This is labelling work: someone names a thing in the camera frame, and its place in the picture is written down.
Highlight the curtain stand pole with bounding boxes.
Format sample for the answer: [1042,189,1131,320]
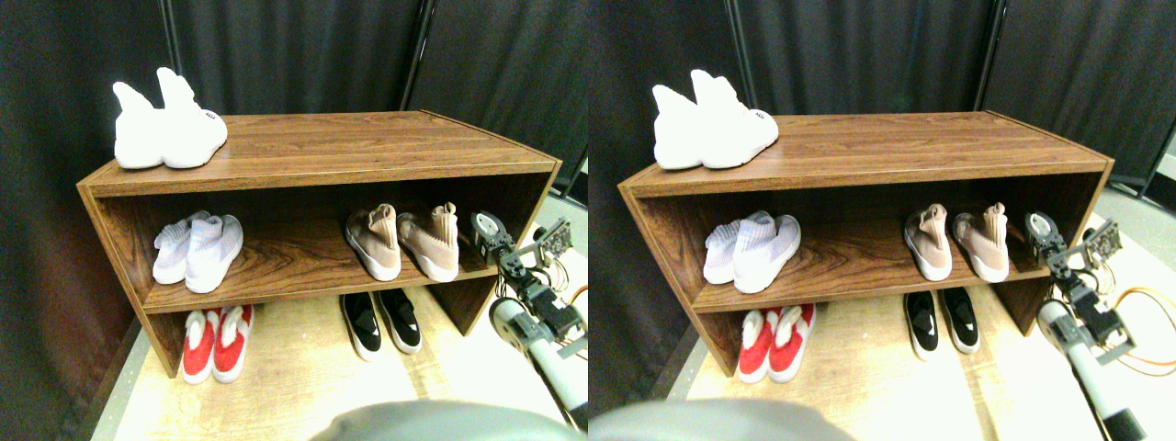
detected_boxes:
[723,0,748,89]
[973,0,1010,113]
[161,0,183,93]
[399,0,435,113]

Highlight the pale lilac shoe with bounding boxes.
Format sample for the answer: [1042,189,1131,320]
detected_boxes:
[733,211,802,294]
[153,211,210,285]
[185,215,244,294]
[704,220,748,285]

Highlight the brown shoe rack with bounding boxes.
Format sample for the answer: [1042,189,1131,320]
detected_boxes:
[618,110,1115,378]
[77,110,563,379]

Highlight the curtain stand foot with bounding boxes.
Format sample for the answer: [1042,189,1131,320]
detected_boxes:
[1136,118,1176,201]

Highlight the beige shoe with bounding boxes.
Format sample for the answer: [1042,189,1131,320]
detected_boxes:
[904,204,953,282]
[952,203,1010,283]
[398,203,460,283]
[345,204,402,282]

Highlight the white shoe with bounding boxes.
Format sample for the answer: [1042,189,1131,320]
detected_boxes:
[156,67,229,169]
[691,69,780,170]
[113,82,167,170]
[652,84,707,171]

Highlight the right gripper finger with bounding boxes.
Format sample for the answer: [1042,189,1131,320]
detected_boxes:
[1024,211,1069,271]
[470,210,515,269]

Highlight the red shoe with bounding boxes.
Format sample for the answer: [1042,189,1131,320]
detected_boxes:
[738,310,778,384]
[212,305,254,384]
[182,310,221,385]
[768,304,817,384]

